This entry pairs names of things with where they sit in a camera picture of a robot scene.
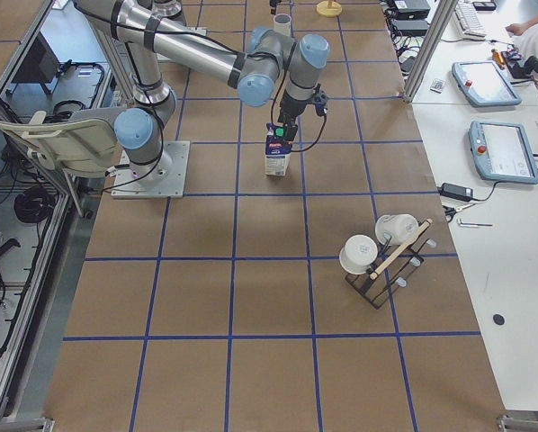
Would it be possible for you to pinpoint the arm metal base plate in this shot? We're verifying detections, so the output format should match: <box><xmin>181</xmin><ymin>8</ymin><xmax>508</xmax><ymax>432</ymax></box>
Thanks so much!
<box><xmin>110</xmin><ymin>140</ymin><xmax>191</xmax><ymax>199</ymax></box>

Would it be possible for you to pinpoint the teach pendant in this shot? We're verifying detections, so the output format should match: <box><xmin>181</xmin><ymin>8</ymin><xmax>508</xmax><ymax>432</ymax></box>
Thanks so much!
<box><xmin>452</xmin><ymin>60</ymin><xmax>522</xmax><ymax>107</ymax></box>
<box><xmin>468</xmin><ymin>121</ymin><xmax>538</xmax><ymax>185</ymax></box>

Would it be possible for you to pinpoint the lower teach pendant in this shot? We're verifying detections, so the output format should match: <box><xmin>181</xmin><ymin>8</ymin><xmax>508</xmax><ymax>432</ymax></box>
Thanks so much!
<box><xmin>468</xmin><ymin>121</ymin><xmax>538</xmax><ymax>185</ymax></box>

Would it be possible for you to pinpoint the white mug on rack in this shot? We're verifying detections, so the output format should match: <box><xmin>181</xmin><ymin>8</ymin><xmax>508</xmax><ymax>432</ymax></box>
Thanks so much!
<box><xmin>375</xmin><ymin>213</ymin><xmax>418</xmax><ymax>246</ymax></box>

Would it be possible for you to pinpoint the black metal cup rack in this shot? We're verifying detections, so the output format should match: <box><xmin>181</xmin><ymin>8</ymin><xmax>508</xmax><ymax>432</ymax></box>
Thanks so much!
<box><xmin>345</xmin><ymin>234</ymin><xmax>425</xmax><ymax>310</ymax></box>

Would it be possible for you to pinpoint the upper teach pendant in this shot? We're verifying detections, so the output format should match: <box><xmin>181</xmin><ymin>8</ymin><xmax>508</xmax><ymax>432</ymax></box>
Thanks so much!
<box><xmin>452</xmin><ymin>60</ymin><xmax>522</xmax><ymax>107</ymax></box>

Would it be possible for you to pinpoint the person's hand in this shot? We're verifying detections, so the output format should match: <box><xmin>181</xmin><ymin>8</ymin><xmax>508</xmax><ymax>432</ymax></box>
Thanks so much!
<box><xmin>505</xmin><ymin>23</ymin><xmax>528</xmax><ymax>36</ymax></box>

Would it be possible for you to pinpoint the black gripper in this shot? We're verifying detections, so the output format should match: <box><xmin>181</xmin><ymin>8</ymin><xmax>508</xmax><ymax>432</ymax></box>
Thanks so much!
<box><xmin>278</xmin><ymin>87</ymin><xmax>328</xmax><ymax>145</ymax></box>

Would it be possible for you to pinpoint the black power adapter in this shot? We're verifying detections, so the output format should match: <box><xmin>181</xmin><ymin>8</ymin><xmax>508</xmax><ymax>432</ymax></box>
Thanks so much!
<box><xmin>437</xmin><ymin>183</ymin><xmax>473</xmax><ymax>203</ymax></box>

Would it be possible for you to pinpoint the beige plastic chair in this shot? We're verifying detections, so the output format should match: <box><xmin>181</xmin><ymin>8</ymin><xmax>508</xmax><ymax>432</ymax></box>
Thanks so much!
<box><xmin>0</xmin><ymin>107</ymin><xmax>125</xmax><ymax>178</ymax></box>

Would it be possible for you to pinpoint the white ceramic mug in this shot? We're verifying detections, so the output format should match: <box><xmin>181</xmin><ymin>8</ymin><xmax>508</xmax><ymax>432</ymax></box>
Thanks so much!
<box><xmin>273</xmin><ymin>13</ymin><xmax>291</xmax><ymax>37</ymax></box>

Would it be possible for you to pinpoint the aluminium frame post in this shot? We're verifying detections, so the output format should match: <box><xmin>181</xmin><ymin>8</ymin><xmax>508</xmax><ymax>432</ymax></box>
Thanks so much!
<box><xmin>403</xmin><ymin>0</ymin><xmax>457</xmax><ymax>103</ymax></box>

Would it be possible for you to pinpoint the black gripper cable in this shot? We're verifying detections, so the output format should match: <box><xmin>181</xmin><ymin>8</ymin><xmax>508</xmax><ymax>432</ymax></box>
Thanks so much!
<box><xmin>291</xmin><ymin>105</ymin><xmax>329</xmax><ymax>154</ymax></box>

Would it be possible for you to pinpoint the round wooden stand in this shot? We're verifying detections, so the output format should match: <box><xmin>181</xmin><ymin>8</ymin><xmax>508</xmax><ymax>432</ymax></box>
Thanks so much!
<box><xmin>316</xmin><ymin>0</ymin><xmax>343</xmax><ymax>18</ymax></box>

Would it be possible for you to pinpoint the white keyboard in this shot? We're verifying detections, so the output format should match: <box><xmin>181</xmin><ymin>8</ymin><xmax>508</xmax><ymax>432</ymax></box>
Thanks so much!
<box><xmin>452</xmin><ymin>1</ymin><xmax>487</xmax><ymax>41</ymax></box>

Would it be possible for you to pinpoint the blue white milk carton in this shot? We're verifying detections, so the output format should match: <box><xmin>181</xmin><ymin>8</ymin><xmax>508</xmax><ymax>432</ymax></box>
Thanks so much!
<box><xmin>265</xmin><ymin>122</ymin><xmax>292</xmax><ymax>176</ymax></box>

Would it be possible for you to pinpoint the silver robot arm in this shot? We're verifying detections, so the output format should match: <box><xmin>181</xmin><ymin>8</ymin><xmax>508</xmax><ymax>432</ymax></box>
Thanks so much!
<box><xmin>74</xmin><ymin>1</ymin><xmax>330</xmax><ymax>144</ymax></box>

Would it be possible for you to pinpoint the white bowl on rack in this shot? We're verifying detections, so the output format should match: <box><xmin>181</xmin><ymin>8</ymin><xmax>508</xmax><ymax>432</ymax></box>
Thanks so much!
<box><xmin>339</xmin><ymin>234</ymin><xmax>378</xmax><ymax>275</ymax></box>

